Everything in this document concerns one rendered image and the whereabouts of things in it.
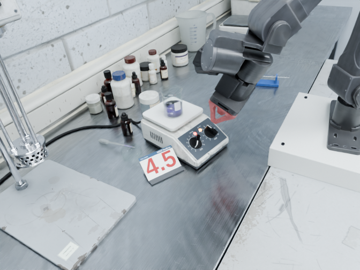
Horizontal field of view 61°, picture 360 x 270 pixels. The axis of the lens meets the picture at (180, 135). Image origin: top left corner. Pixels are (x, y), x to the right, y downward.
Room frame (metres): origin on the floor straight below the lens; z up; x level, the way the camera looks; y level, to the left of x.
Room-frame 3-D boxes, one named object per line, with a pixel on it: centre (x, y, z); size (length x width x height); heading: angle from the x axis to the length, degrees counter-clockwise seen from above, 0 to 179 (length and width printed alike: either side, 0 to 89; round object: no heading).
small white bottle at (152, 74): (1.06, 0.08, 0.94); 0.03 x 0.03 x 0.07
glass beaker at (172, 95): (0.68, 0.01, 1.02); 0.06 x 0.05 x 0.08; 56
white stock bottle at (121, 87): (0.91, 0.17, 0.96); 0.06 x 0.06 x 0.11
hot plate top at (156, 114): (0.69, 0.01, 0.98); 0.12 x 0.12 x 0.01; 43
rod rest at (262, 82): (0.96, -0.31, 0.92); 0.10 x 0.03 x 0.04; 70
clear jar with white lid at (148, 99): (0.81, 0.08, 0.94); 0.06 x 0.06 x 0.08
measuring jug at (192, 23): (1.38, -0.12, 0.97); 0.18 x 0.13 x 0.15; 99
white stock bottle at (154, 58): (1.16, 0.08, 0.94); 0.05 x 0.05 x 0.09
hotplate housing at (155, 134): (0.67, 0.00, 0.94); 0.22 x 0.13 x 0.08; 43
